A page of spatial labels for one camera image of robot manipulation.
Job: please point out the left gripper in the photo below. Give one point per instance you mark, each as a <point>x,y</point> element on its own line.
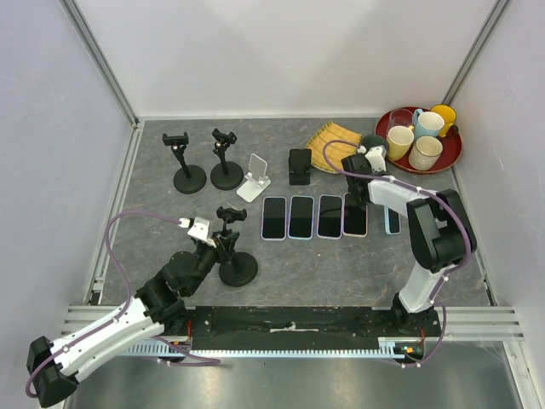
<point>219,250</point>

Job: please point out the cream case phone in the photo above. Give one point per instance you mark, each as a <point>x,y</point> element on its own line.
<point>355,218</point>

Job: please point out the black pole stand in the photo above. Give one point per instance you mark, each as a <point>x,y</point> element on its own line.
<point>189,178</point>
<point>243,267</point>
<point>226,175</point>

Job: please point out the purple phone from pole stand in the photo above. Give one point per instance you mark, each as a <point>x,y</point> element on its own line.
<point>330,217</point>

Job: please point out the light blue case phone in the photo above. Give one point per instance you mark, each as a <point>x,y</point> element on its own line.
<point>301,217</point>

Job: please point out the lavender case phone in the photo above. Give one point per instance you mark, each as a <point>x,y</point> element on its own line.
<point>273,218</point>

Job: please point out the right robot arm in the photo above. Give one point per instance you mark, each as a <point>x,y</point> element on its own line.
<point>441,236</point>

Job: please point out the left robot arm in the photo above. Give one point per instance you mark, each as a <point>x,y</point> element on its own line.
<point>57,367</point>

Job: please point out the black folding phone stand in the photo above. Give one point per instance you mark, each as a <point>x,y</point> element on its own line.
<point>299,167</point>

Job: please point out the white folding phone stand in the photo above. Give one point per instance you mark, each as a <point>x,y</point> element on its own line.
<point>256,180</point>

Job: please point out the yellow bamboo tray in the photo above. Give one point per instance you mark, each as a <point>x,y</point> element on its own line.
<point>346,143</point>

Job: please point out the dark green mug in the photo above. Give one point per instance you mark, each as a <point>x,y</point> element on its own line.
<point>375,141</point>

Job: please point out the pale yellow cup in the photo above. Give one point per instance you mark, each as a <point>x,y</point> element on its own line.
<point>399,139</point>

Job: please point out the cream textured cup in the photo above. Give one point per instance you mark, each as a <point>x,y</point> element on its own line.
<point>425,152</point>

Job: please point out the clear glass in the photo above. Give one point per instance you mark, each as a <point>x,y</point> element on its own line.
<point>400,117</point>

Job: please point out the light blue mug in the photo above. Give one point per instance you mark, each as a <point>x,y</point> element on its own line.
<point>426,123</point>

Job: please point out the red round tray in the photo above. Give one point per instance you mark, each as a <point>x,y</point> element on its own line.
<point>452,145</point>

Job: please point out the yellow mug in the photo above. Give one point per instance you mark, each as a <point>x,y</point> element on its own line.
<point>448,114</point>

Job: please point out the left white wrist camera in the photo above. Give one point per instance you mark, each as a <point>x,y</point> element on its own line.
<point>198,229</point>

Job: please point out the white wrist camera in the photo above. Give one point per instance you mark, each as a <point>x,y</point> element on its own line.
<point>198,229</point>
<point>375,156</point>

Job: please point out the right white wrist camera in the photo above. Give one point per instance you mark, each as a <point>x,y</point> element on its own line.
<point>375,156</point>

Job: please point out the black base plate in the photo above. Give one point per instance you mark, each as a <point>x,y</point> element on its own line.
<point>290,329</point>

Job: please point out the grey cable duct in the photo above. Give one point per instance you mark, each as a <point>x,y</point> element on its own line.
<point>155,348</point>

